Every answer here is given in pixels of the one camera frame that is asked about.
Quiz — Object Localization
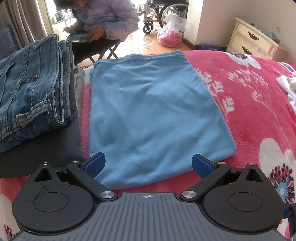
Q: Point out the blue plastic basket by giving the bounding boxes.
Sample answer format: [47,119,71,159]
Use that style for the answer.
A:
[199,44,228,52]

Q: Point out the folded blue jeans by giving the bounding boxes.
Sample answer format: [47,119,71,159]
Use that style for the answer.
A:
[0,34,74,153]

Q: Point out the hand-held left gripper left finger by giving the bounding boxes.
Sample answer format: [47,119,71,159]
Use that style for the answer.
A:
[33,152,117,201]

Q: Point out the red floral blanket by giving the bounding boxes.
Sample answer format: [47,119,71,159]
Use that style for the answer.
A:
[0,50,296,241]

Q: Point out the light grey garment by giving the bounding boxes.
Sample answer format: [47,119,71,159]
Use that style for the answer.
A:
[74,66,86,116]

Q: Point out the white thin garment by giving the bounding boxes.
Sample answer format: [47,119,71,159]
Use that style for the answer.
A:
[275,74,296,107]

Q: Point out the beige curtain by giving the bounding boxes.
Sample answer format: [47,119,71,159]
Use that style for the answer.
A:
[0,0,50,50]

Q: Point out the wheelchair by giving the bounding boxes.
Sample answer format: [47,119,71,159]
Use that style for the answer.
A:
[136,0,190,34]

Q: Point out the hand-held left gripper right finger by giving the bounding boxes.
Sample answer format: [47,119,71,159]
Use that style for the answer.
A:
[179,153,266,201]

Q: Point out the folding stool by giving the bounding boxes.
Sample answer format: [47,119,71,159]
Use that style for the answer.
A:
[92,39,122,64]

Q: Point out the plastic bag with pink contents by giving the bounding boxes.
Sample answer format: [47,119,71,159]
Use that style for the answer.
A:
[157,13,188,47]

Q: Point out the dark grey folded garment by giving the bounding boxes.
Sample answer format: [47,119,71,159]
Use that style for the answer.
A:
[0,67,86,179]

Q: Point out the cream nightstand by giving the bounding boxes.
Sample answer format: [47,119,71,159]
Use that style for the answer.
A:
[227,17,289,61]

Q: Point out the light blue printed t-shirt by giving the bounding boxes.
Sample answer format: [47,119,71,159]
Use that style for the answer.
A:
[88,51,237,190]

